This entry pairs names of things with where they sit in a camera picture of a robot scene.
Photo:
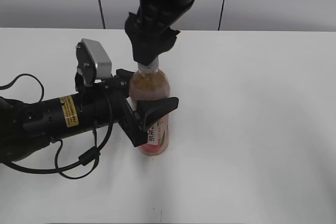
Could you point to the tea bottle with pink label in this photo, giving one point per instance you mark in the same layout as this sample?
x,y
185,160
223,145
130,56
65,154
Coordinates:
x,y
148,89

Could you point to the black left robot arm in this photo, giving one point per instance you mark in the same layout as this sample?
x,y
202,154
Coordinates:
x,y
29,127

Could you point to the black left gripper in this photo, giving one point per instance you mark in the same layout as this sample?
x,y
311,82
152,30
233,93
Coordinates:
x,y
110,106

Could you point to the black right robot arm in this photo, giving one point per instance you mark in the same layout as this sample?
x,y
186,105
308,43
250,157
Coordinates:
x,y
149,29

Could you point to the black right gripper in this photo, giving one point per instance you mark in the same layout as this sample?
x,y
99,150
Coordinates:
x,y
149,28

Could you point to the white bottle cap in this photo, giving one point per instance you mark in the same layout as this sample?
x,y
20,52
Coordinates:
x,y
151,68

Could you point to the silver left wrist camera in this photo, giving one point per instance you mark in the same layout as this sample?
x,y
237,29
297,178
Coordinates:
x,y
93,61

